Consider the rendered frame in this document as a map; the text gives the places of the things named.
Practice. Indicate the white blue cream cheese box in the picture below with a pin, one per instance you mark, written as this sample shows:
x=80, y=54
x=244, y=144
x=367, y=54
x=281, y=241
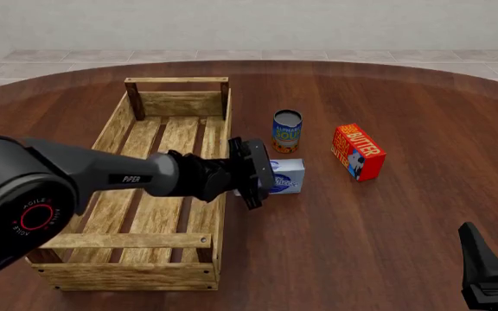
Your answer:
x=290, y=176

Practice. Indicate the alphabet soup tin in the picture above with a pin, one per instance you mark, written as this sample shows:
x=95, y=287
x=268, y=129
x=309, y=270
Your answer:
x=287, y=134

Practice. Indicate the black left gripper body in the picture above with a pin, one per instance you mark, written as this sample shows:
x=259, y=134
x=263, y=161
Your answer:
x=241, y=168

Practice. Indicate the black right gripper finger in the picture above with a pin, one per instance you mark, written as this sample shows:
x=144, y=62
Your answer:
x=480, y=259

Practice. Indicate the silver-grey left robot arm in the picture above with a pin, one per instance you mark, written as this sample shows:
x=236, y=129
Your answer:
x=80, y=168

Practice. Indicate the wooden slat tray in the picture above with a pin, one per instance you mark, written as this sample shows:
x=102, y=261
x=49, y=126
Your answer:
x=145, y=155

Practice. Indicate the red butter box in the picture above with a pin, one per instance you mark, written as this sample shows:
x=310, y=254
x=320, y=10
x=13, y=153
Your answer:
x=359, y=152

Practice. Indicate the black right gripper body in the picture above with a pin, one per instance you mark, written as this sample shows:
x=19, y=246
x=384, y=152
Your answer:
x=487, y=298

